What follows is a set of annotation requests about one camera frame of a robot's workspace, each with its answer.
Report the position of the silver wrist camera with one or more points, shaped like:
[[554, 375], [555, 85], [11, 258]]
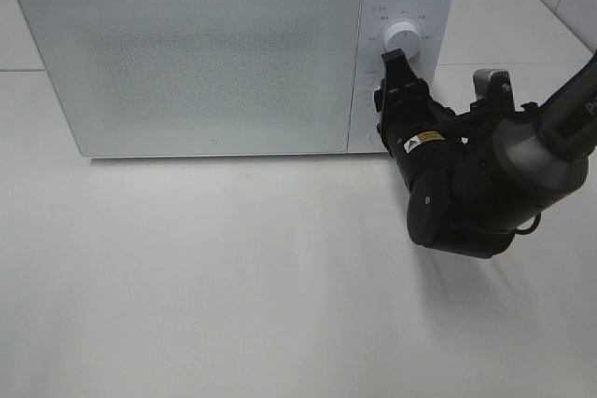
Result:
[[493, 90]]

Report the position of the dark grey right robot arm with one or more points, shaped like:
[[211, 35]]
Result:
[[479, 179]]

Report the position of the round door release button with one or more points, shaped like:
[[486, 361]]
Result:
[[375, 138]]

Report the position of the white microwave door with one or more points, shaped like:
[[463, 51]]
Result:
[[179, 78]]

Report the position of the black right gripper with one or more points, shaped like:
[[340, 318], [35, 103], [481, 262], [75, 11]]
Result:
[[426, 158]]

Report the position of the white upper power knob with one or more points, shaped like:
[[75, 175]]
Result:
[[403, 33]]

